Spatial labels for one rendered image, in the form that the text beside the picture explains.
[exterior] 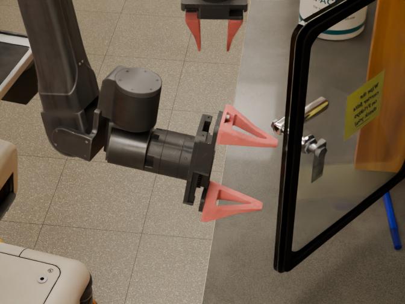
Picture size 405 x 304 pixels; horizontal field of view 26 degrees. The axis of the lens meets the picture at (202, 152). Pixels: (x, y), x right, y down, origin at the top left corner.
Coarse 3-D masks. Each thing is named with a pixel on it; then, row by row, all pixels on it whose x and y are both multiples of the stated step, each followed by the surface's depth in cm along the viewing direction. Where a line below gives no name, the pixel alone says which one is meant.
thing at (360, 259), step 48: (288, 0) 185; (288, 48) 171; (240, 96) 159; (240, 192) 140; (240, 240) 132; (336, 240) 132; (384, 240) 132; (240, 288) 125; (288, 288) 125; (336, 288) 125; (384, 288) 125
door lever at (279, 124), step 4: (284, 116) 111; (276, 120) 111; (280, 120) 111; (272, 124) 111; (276, 124) 110; (280, 124) 110; (276, 128) 110; (280, 128) 110; (276, 132) 111; (280, 132) 110
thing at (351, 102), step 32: (384, 0) 104; (352, 32) 102; (384, 32) 108; (320, 64) 101; (352, 64) 106; (384, 64) 112; (288, 96) 100; (320, 96) 104; (352, 96) 110; (384, 96) 116; (288, 128) 103; (320, 128) 108; (352, 128) 114; (384, 128) 121; (352, 160) 119; (384, 160) 126; (320, 192) 116; (352, 192) 124; (320, 224) 121
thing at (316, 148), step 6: (312, 144) 108; (318, 144) 107; (324, 144) 107; (306, 150) 108; (312, 150) 107; (318, 150) 107; (324, 150) 107; (318, 156) 107; (324, 156) 109; (318, 162) 108; (312, 168) 108; (318, 168) 109; (312, 174) 109; (318, 174) 110; (312, 180) 110
